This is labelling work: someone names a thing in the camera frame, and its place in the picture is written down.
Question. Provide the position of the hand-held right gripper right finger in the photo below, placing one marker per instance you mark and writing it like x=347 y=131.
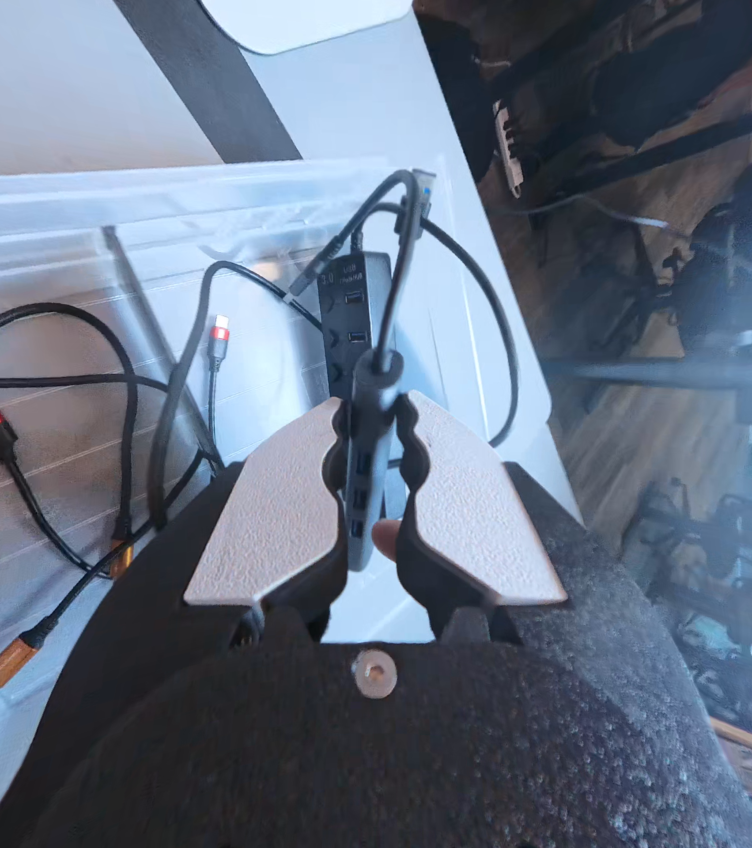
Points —
x=482 y=523

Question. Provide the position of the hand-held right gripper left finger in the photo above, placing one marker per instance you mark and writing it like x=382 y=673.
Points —
x=270 y=517

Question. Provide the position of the grey slim USB hub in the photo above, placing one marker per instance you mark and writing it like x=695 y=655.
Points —
x=366 y=411

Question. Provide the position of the clear plastic bin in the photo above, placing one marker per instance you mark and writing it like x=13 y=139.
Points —
x=51 y=212

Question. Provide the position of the black office chair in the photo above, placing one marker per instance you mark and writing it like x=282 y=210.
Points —
x=727 y=278

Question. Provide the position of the white power strip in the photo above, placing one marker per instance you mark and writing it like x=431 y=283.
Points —
x=508 y=149

